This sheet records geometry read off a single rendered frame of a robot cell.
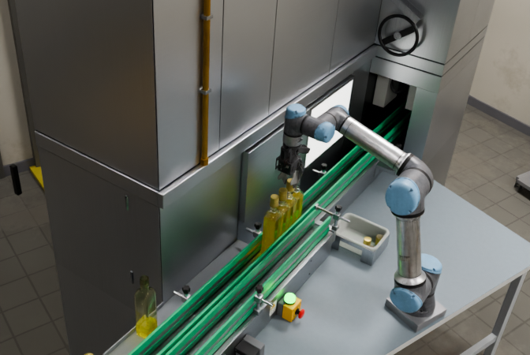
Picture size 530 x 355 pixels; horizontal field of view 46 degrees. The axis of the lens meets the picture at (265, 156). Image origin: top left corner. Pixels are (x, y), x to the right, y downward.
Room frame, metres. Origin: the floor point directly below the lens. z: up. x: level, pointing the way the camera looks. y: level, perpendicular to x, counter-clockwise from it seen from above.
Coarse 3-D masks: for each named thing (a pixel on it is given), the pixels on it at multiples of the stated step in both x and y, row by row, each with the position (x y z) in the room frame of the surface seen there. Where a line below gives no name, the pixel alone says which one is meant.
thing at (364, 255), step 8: (336, 240) 2.15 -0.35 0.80; (344, 240) 2.13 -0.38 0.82; (384, 240) 2.15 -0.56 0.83; (336, 248) 2.15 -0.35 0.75; (344, 248) 2.13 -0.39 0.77; (352, 248) 2.11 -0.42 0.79; (360, 248) 2.09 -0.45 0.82; (384, 248) 2.17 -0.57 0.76; (360, 256) 2.09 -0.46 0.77; (368, 256) 2.07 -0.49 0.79; (376, 256) 2.10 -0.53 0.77; (368, 264) 2.07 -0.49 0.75
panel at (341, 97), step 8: (352, 80) 2.76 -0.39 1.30; (344, 88) 2.69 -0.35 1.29; (336, 96) 2.63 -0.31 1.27; (344, 96) 2.70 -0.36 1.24; (320, 104) 2.49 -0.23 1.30; (328, 104) 2.56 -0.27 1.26; (336, 104) 2.64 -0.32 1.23; (344, 104) 2.71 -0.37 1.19; (312, 112) 2.43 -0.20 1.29; (320, 112) 2.50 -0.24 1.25; (336, 136) 2.68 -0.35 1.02; (312, 144) 2.47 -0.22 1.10; (320, 144) 2.54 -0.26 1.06; (328, 144) 2.62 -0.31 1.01; (312, 152) 2.48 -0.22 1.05; (320, 152) 2.55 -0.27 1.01; (312, 160) 2.49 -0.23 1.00
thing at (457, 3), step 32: (384, 0) 3.00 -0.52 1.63; (416, 0) 2.91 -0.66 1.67; (448, 0) 2.84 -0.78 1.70; (480, 0) 3.13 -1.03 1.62; (384, 32) 2.98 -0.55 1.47; (448, 32) 2.82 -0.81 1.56; (480, 32) 3.29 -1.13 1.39; (384, 64) 2.96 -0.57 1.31; (416, 64) 2.88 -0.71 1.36; (448, 64) 2.86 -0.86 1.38
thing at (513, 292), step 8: (520, 280) 2.21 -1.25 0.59; (512, 288) 2.23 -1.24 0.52; (520, 288) 2.23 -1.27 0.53; (512, 296) 2.22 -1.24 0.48; (504, 304) 2.24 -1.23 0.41; (512, 304) 2.22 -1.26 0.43; (504, 312) 2.22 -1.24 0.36; (496, 320) 2.24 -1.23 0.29; (504, 320) 2.21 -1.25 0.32; (496, 328) 2.23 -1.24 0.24; (504, 328) 2.23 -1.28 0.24; (488, 336) 2.21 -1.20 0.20; (496, 336) 2.22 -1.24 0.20; (480, 344) 2.16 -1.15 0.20; (488, 344) 2.18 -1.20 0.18; (496, 344) 2.22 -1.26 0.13; (464, 352) 2.10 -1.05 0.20; (472, 352) 2.10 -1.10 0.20; (488, 352) 2.23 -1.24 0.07
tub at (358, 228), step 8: (344, 216) 2.28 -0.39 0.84; (352, 216) 2.29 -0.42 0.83; (344, 224) 2.27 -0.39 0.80; (352, 224) 2.29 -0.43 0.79; (360, 224) 2.27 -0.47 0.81; (368, 224) 2.25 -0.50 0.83; (376, 224) 2.24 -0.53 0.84; (336, 232) 2.16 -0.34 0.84; (344, 232) 2.25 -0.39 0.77; (352, 232) 2.26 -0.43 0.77; (360, 232) 2.26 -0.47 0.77; (368, 232) 2.24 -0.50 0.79; (376, 232) 2.22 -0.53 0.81; (384, 232) 2.21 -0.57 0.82; (352, 240) 2.11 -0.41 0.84; (360, 240) 2.20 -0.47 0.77; (368, 248) 2.07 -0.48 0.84; (376, 248) 2.07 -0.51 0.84
